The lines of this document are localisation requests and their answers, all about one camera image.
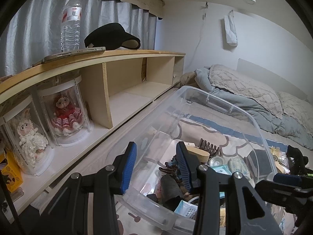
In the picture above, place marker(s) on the wooden bedside shelf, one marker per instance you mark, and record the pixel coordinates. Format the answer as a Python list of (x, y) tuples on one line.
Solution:
[(115, 86)]

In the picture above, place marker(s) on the grey curtain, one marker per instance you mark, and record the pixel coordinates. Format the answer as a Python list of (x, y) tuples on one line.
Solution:
[(35, 30)]

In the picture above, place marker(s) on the brown hair claw clip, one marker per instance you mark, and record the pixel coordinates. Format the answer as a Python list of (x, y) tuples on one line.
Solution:
[(212, 149)]

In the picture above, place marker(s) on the patterned bed sheet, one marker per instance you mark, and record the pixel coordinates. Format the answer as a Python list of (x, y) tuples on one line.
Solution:
[(156, 189)]

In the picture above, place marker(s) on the grey blue duvet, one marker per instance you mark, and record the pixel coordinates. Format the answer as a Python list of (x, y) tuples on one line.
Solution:
[(286, 126)]

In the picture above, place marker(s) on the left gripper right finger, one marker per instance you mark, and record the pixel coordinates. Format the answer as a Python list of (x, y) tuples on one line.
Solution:
[(246, 212)]

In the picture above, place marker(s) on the teal plastic bag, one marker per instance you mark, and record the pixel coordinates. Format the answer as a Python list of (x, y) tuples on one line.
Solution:
[(223, 169)]

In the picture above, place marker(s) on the white dress doll in case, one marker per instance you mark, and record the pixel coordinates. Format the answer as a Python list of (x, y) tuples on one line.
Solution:
[(32, 148)]

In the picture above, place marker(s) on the blue white medicine sachet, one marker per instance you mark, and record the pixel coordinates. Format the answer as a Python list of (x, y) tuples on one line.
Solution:
[(186, 210)]

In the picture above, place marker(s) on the yellow tissue pack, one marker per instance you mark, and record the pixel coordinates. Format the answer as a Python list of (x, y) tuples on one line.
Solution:
[(222, 222)]

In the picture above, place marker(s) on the red dress doll in case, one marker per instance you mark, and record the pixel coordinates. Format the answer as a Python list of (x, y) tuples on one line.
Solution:
[(65, 113)]

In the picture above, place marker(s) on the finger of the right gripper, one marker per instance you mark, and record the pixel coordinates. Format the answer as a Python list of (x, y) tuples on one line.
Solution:
[(294, 180), (296, 200)]

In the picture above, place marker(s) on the clear plastic storage bin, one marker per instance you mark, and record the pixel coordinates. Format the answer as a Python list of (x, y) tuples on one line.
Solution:
[(185, 102)]

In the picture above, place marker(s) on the black gift box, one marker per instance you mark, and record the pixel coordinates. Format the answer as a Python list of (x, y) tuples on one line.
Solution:
[(258, 163)]

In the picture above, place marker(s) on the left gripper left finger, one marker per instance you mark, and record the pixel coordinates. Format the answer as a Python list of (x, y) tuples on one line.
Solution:
[(66, 213)]

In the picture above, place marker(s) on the clear water bottle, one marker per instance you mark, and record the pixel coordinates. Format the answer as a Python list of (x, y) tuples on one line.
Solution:
[(70, 31)]

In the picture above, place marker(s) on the white wall pouch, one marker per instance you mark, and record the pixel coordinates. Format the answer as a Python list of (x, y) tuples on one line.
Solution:
[(230, 29)]

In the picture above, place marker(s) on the black sun visor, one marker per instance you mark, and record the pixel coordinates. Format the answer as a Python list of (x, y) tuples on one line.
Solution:
[(112, 36)]

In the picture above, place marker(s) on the white headboard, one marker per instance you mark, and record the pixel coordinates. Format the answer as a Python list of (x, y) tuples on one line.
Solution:
[(271, 79)]

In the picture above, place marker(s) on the beige quilted pillow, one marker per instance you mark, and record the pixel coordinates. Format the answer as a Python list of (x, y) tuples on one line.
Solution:
[(237, 83), (299, 109)]

